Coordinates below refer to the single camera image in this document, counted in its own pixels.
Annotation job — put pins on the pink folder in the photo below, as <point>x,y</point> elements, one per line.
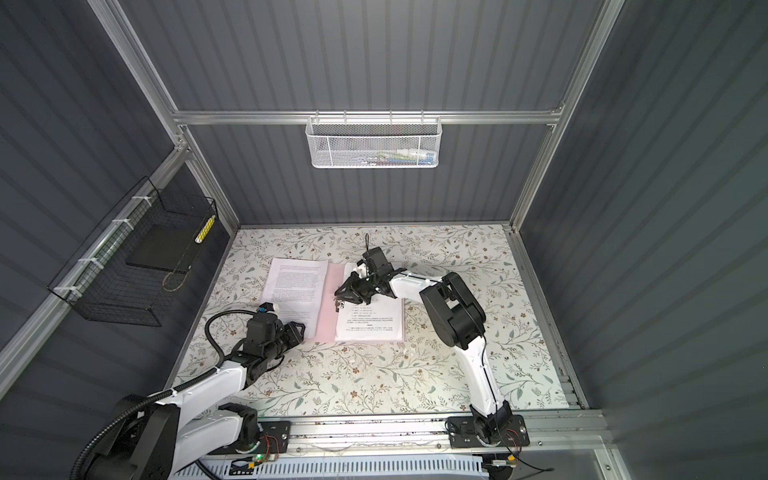
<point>326,327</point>

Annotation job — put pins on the pens in white basket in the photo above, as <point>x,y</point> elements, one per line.
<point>401,157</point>

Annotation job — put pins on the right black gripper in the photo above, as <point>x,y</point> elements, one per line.
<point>353,290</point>

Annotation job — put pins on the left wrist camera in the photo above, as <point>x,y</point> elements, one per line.
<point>267,307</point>

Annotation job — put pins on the printed paper sheet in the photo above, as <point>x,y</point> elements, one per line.
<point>295,288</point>

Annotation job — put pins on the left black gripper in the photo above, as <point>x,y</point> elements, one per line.
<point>294,335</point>

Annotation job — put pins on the white vented cable duct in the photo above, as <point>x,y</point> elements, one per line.
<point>441,466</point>

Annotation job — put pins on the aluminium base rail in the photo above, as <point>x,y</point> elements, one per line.
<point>388,434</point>

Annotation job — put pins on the yellow marker pen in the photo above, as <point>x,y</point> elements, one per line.
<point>205,229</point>

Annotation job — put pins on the black foam pad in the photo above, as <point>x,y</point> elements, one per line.
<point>167,249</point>

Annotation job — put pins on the black wire wall basket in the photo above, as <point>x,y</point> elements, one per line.
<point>135,270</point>

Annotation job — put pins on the white mesh wall basket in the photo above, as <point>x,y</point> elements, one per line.
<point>339,145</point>

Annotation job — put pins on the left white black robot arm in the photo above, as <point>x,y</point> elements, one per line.
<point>155,436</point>

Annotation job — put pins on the stack of printed papers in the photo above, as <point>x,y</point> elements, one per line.
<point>380,321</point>

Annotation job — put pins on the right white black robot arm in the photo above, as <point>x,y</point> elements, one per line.
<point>457,318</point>

